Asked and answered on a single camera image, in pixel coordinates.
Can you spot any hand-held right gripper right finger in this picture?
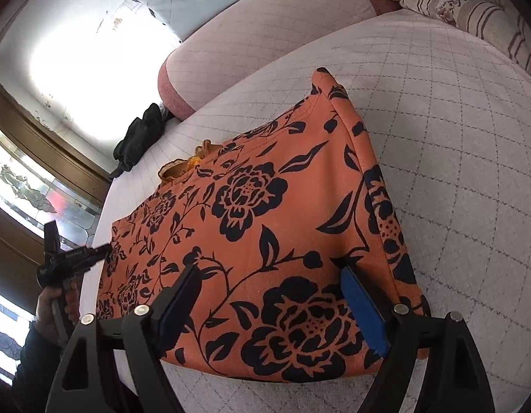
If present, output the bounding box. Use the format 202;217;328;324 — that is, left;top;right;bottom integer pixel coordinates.
340;266;492;413

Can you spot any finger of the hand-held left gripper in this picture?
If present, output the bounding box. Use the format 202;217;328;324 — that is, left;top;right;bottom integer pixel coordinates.
82;243;114;264
43;219;60;260

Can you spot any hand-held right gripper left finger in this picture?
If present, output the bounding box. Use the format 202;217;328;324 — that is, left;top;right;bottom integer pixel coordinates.
46;262;204;413

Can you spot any orange black floral shirt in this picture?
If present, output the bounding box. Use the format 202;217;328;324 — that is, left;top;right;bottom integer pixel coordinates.
95;67;432;384

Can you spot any person's left forearm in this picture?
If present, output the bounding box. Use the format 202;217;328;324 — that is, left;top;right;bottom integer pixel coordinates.
15;320;83;413

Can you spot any person's left hand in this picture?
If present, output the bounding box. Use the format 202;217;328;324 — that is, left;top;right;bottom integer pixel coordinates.
34;286;80;347

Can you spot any stained glass door panel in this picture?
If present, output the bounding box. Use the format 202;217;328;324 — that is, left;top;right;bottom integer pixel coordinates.
0;133;106;252

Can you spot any black clothing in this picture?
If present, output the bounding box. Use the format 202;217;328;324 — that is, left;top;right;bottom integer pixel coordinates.
111;102;166;175

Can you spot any quilted light pink bed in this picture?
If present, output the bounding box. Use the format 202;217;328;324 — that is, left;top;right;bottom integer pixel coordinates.
78;9;531;413

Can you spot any pink rolled quilt bolster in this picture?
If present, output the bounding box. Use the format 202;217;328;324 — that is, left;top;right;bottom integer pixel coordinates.
157;0;401;120

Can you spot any grey-blue pillow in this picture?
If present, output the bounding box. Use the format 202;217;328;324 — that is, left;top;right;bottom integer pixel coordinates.
131;0;275;44

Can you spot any striped floral cushion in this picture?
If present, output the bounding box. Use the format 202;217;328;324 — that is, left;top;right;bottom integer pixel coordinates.
398;0;531;79

